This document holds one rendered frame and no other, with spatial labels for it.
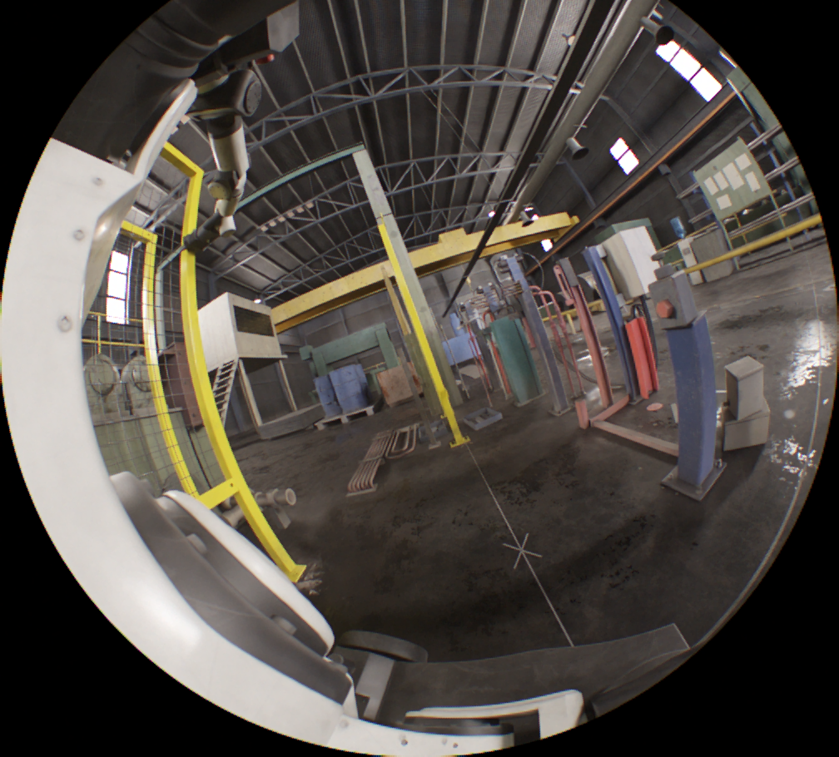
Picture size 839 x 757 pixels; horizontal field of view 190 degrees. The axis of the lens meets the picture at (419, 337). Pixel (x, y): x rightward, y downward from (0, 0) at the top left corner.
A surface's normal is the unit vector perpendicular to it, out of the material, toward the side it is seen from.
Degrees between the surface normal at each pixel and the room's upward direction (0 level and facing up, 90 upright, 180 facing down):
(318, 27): 173
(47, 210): 76
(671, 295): 90
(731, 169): 90
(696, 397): 90
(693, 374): 90
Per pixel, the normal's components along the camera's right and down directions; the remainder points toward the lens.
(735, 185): -0.94, 0.34
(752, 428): -0.82, 0.25
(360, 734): 0.83, -0.54
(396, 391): 0.04, -0.09
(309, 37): 0.45, 0.89
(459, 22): 0.22, 0.97
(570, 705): 0.57, -0.82
